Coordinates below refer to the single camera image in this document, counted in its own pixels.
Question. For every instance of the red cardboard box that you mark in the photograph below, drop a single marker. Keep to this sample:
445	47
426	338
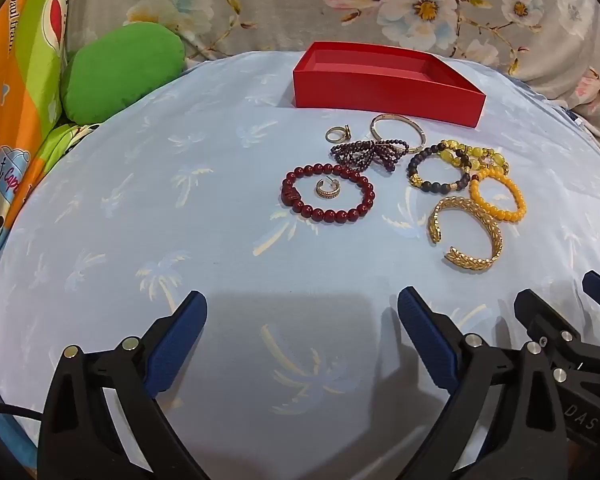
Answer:
380	95

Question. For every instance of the green pillow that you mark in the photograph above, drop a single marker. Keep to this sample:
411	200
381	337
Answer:
120	75

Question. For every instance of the thin gold bangle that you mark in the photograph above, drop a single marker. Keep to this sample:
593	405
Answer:
397	116

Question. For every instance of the small gold hoop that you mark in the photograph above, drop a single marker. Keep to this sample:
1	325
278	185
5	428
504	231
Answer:
325	194

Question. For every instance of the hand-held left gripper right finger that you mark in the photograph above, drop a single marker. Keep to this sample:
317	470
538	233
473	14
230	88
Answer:
425	330

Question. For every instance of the gold leaf cuff bangle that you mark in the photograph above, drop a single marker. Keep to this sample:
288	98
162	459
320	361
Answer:
495	237

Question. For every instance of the light blue palm-print cloth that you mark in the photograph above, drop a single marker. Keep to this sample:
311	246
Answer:
180	240

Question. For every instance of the grey floral blanket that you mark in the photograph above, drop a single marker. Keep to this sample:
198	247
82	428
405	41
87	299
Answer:
280	0

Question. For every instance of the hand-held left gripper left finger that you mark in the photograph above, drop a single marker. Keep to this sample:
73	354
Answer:
180	340

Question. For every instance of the colourful cartoon pillow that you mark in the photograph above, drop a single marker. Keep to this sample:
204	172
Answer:
20	110

